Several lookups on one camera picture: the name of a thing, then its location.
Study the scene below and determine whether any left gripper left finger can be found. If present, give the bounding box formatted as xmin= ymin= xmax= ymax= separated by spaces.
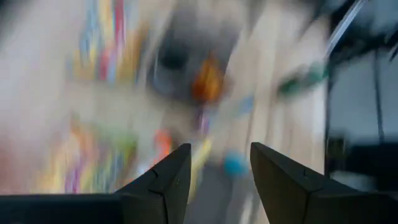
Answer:
xmin=0 ymin=142 xmax=192 ymax=224

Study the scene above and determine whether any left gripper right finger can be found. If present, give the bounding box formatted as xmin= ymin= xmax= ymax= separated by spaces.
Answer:
xmin=250 ymin=142 xmax=398 ymax=224

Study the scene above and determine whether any brown pouch white label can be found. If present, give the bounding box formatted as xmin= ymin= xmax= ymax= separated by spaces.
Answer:
xmin=191 ymin=55 xmax=226 ymax=103

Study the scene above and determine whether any teal plastic spoon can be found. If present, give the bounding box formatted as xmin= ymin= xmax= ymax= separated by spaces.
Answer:
xmin=222 ymin=149 xmax=251 ymax=180

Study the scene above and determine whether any iridescent rainbow metal spoon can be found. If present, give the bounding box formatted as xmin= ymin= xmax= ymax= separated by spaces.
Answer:
xmin=194 ymin=95 xmax=256 ymax=136

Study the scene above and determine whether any yellow pink ramen packet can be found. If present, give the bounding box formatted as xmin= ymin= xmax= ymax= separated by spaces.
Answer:
xmin=37 ymin=116 xmax=141 ymax=195

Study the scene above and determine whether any grey translucent plastic bin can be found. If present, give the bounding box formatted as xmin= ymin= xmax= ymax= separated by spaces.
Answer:
xmin=147 ymin=26 xmax=240 ymax=105

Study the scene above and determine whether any green label oregano jar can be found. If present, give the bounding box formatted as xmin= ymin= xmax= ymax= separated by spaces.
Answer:
xmin=277 ymin=62 xmax=329 ymax=96

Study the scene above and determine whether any yellow Maruchan ramen packet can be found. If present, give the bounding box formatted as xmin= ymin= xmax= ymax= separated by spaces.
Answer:
xmin=70 ymin=0 xmax=147 ymax=85

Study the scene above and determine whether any black aluminium table frame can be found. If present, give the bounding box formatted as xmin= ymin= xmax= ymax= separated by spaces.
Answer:
xmin=323 ymin=0 xmax=398 ymax=190

